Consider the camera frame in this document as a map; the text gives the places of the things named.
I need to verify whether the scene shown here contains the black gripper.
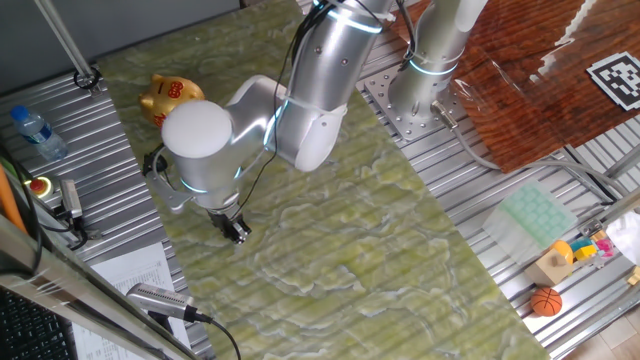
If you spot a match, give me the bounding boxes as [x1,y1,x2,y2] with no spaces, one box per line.
[206,205,252,245]

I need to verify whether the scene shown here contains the golden piggy bank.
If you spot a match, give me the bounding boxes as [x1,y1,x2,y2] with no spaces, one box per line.
[138,73,206,129]

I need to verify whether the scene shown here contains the green marble pattern mat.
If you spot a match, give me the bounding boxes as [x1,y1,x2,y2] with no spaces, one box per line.
[97,0,551,360]

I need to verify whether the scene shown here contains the printed white paper sheet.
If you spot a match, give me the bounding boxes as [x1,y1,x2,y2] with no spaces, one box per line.
[71,241,192,360]

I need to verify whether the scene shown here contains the red emergency stop button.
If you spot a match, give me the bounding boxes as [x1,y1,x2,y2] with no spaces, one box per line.
[23,175,54,200]

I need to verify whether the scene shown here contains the clear plastic water bottle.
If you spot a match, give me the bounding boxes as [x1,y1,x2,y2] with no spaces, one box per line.
[9,104,70,163]

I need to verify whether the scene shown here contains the orange rod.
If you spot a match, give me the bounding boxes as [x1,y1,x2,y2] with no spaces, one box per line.
[0,164,29,236]

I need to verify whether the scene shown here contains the black keyboard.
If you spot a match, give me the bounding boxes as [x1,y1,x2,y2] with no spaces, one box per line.
[0,287,79,360]

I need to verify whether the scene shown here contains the translucent green grid tray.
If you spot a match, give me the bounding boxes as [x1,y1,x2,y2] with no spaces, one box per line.
[481,179,580,266]

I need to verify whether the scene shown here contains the small wooden block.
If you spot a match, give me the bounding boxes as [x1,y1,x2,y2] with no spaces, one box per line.
[523,248,575,288]

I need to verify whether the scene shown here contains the small orange basketball toy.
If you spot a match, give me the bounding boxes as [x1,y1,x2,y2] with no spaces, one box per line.
[529,286,564,318]

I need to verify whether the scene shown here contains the teal and yellow toy block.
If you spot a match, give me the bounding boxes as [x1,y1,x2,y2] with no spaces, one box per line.
[569,237,599,262]

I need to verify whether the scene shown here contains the pink toy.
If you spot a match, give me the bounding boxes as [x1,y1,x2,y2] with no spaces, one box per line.
[594,238,616,259]

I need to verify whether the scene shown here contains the white plastic bag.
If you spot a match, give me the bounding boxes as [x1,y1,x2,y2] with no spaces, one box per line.
[605,209,640,266]

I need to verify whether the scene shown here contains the black white marker tag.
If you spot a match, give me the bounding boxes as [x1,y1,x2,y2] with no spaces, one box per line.
[585,51,640,112]

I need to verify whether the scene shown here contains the black camera cable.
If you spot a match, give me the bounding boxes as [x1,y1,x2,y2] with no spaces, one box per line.
[192,309,243,360]

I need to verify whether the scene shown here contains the silver camera on stand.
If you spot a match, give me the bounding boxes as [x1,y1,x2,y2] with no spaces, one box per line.
[124,282,196,324]

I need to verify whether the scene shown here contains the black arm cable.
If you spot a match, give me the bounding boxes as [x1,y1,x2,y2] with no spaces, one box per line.
[234,0,336,221]

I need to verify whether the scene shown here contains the aluminium frame beam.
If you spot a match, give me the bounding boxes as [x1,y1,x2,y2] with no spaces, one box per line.
[0,214,201,360]

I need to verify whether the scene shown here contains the black thick loose cable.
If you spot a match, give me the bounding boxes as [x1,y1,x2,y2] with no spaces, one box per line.
[0,144,45,276]

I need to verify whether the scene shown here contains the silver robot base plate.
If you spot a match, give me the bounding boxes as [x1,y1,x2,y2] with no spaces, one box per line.
[363,67,469,143]

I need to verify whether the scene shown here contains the black strap ring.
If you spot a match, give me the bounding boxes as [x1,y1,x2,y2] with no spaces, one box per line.
[73,67,104,92]

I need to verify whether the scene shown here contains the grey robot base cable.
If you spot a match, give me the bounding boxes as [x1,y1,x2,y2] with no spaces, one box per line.
[430,99,632,201]

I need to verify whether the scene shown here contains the aluminium frame bracket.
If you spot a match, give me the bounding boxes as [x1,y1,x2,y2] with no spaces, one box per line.
[33,0,101,94]

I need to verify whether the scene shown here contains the aluminium frame bar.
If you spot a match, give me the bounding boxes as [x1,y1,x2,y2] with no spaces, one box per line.
[582,188,640,236]
[602,144,640,181]

